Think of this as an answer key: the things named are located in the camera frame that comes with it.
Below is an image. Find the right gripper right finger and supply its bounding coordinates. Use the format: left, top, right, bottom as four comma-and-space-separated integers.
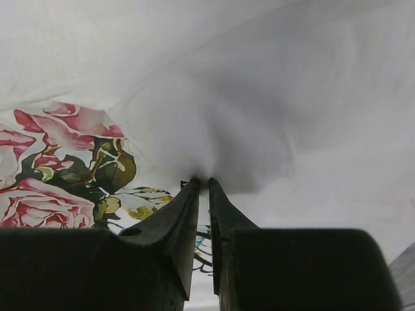
207, 178, 258, 295

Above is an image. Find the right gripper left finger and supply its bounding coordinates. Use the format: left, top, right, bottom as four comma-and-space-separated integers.
119, 178, 200, 300

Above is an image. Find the white floral t shirt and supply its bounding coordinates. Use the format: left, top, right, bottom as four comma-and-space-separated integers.
1, 1, 414, 310

